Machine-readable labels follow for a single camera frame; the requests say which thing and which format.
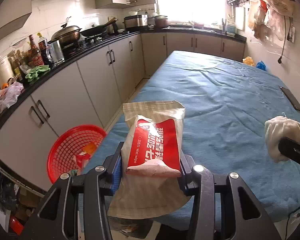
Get white rice cooker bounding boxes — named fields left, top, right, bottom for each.
left=0, top=56, right=14, bottom=88

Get lidded steel wok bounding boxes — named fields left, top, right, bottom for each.
left=49, top=16, right=81, bottom=47

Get red plastic mesh basket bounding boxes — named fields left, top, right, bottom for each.
left=46, top=124, right=107, bottom=183

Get green cloth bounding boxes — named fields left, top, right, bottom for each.
left=25, top=65, right=50, bottom=82

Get steel kettle on counter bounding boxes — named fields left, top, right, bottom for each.
left=48, top=40, right=64, bottom=66

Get red label sauce bottle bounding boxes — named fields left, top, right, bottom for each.
left=29, top=35, right=44, bottom=66

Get hanging plastic bags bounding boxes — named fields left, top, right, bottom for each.
left=248, top=0, right=294, bottom=41

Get red white torn carton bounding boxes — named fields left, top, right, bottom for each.
left=73, top=152, right=91, bottom=169

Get orange ointment carton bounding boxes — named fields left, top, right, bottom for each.
left=82, top=142, right=97, bottom=156

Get blue tablecloth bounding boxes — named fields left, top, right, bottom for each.
left=77, top=50, right=300, bottom=233

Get black power cord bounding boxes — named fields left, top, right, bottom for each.
left=277, top=16, right=288, bottom=65

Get silver rice cooker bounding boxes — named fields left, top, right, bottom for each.
left=124, top=14, right=148, bottom=29

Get dark sauce bottle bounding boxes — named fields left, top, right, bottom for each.
left=37, top=33, right=53, bottom=66

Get black frying pan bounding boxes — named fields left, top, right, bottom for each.
left=80, top=17, right=118, bottom=37

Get counter plastic bags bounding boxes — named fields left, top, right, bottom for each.
left=0, top=81, right=24, bottom=114

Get yellow plastic bag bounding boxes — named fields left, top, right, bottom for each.
left=242, top=56, right=256, bottom=67

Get brown pot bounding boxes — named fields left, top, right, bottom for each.
left=154, top=15, right=169, bottom=28

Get blue plastic bag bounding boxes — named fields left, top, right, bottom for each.
left=256, top=61, right=267, bottom=71

